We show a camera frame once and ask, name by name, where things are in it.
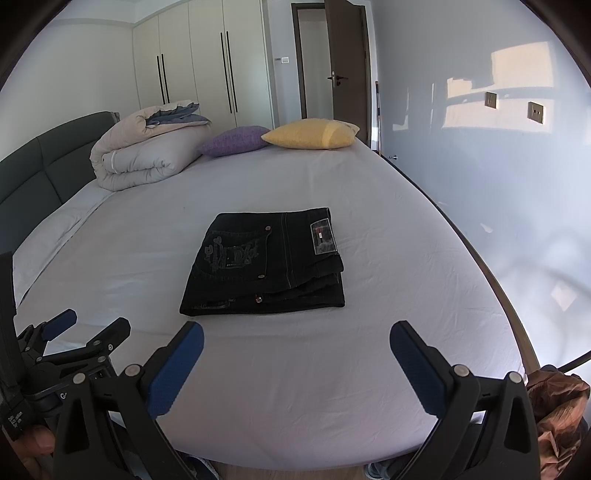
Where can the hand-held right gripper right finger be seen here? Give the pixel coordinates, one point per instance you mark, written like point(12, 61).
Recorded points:
point(415, 364)

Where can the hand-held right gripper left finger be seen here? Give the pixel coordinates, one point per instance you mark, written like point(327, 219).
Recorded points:
point(178, 364)

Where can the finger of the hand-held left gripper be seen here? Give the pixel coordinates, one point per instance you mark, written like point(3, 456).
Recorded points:
point(60, 318)
point(111, 334)

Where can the black denim pants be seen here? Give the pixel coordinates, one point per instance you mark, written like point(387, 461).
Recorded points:
point(268, 267)

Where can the person's left hand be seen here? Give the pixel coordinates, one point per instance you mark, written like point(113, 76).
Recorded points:
point(39, 445)

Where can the bed with white sheet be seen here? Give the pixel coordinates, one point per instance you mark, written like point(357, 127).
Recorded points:
point(323, 392)

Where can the dark grey padded headboard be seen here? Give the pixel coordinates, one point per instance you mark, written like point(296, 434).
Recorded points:
point(37, 170)

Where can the brown crumpled cloth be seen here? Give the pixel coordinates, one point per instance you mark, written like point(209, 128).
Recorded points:
point(558, 415)

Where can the folded beige duvet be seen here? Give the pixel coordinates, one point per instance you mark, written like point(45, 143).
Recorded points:
point(147, 152)

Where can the purple pillow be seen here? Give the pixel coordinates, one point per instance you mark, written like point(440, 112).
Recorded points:
point(235, 141)

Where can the yellow pillow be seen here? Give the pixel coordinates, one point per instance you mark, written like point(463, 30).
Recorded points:
point(309, 134)

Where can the cream wardrobe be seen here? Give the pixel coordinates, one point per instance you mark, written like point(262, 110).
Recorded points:
point(203, 60)

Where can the brown wooden door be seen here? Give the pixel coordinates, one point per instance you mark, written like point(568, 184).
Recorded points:
point(348, 69)

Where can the dark door frame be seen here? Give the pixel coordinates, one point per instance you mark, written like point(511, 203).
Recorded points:
point(295, 60)

